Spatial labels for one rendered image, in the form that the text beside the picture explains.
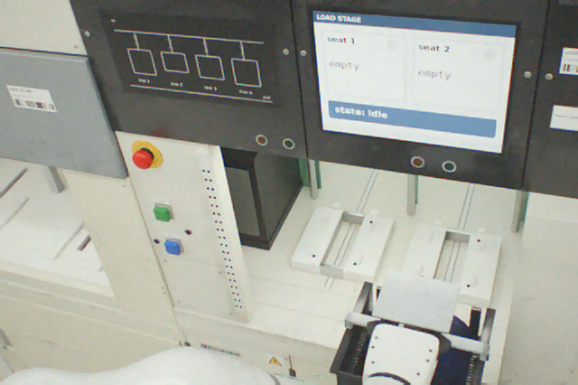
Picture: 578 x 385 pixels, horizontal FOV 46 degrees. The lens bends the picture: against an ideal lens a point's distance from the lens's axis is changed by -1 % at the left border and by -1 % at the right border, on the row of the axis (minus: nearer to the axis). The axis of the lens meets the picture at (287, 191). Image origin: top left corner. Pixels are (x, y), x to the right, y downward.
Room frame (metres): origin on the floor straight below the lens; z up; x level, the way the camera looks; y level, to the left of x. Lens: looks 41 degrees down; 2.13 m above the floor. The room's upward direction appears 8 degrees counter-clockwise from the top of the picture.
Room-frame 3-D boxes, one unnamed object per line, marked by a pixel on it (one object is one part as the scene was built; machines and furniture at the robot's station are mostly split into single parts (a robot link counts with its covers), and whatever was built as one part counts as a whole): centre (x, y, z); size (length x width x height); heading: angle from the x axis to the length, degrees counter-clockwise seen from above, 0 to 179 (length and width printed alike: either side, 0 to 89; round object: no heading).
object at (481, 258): (1.10, -0.36, 0.89); 0.22 x 0.21 x 0.04; 154
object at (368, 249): (1.21, -0.12, 0.89); 0.22 x 0.21 x 0.04; 154
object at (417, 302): (0.68, -0.17, 1.11); 0.24 x 0.20 x 0.32; 63
